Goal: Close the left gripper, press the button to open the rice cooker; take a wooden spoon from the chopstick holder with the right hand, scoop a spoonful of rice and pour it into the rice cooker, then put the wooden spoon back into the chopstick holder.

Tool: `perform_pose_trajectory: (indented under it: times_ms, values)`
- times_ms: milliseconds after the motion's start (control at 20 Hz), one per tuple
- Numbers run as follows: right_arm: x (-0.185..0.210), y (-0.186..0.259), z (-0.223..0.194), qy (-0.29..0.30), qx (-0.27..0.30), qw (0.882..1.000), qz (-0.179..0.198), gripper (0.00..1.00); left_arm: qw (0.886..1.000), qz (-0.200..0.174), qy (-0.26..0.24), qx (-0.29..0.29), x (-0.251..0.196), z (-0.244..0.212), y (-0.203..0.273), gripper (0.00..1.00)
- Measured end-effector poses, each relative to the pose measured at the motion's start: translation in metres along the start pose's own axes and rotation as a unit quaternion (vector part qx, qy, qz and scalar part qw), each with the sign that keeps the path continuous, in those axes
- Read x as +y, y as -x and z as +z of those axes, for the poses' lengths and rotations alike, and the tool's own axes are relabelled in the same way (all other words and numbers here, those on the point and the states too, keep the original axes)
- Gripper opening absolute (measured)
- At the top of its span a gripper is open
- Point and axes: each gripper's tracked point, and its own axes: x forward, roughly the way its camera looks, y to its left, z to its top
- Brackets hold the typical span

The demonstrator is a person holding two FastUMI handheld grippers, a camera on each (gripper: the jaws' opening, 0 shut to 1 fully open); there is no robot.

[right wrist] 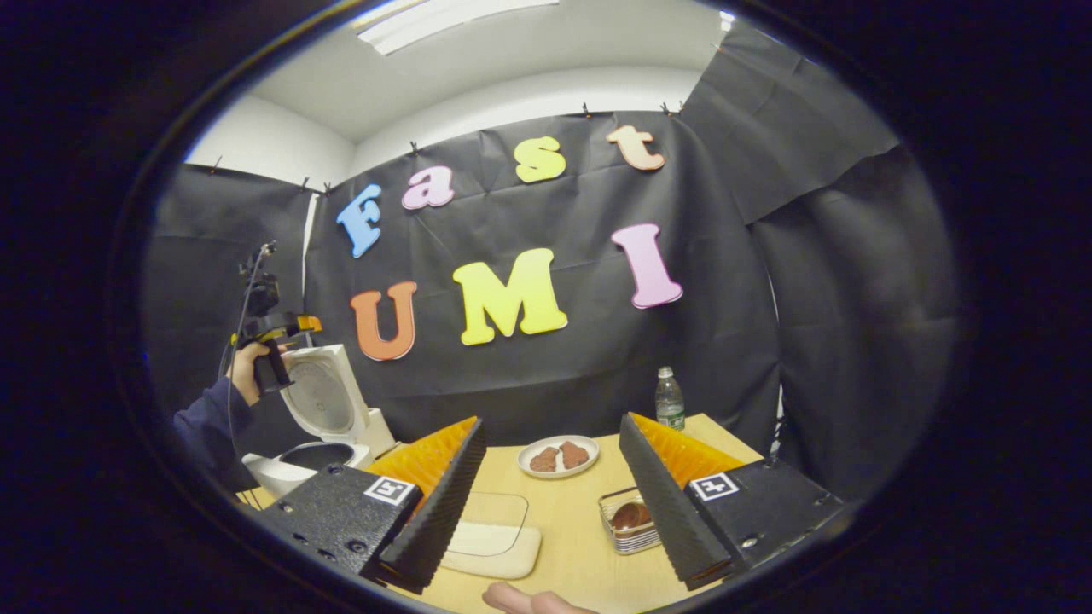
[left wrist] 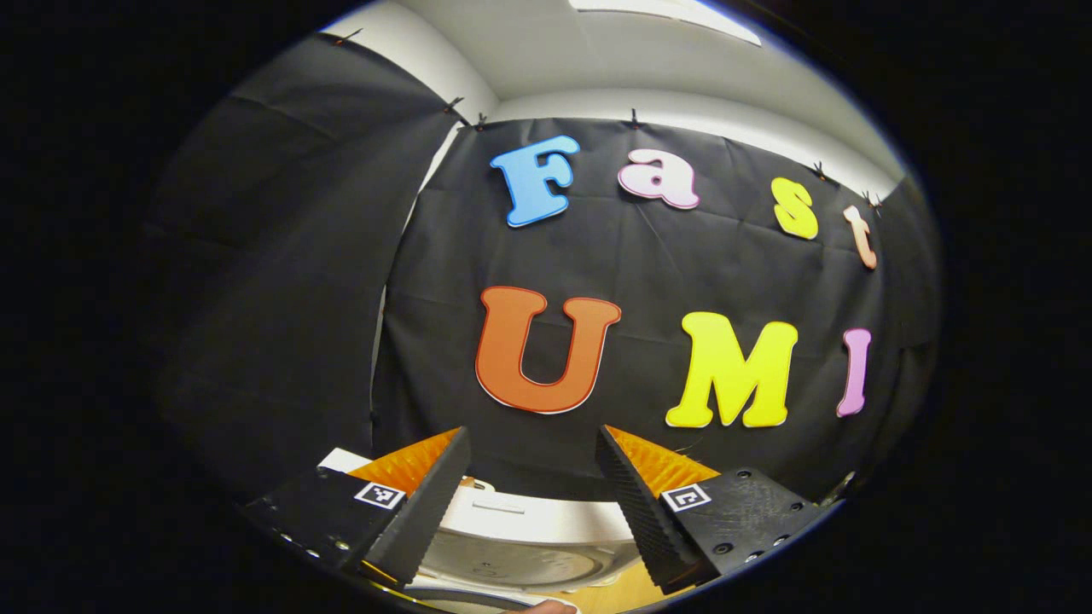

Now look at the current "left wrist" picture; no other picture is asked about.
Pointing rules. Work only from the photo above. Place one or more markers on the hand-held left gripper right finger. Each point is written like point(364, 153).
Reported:
point(636, 503)

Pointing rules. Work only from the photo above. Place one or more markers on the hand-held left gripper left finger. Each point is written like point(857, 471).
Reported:
point(426, 503)

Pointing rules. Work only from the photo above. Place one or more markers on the white rice cooker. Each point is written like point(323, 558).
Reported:
point(529, 529)

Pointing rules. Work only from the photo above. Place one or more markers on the black backdrop cloth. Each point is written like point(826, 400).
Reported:
point(648, 256)

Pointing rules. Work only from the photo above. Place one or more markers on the row of black cloth clips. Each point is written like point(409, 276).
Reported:
point(634, 117)

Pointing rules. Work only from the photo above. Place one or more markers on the ceiling light panel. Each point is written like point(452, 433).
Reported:
point(674, 13)

